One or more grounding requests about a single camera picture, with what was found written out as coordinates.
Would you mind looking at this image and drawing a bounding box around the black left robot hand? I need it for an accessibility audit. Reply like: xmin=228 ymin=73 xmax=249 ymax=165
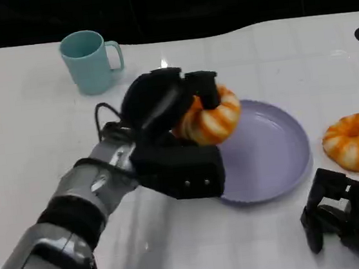
xmin=116 ymin=61 xmax=228 ymax=153

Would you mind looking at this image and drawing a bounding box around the pale green mug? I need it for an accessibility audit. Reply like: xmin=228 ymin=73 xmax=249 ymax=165
xmin=57 ymin=26 xmax=128 ymax=99

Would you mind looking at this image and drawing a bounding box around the lilac plate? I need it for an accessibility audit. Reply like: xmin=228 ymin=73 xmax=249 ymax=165
xmin=208 ymin=92 xmax=317 ymax=208

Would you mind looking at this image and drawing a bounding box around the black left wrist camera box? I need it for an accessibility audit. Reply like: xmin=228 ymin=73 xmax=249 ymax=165
xmin=128 ymin=137 xmax=229 ymax=207

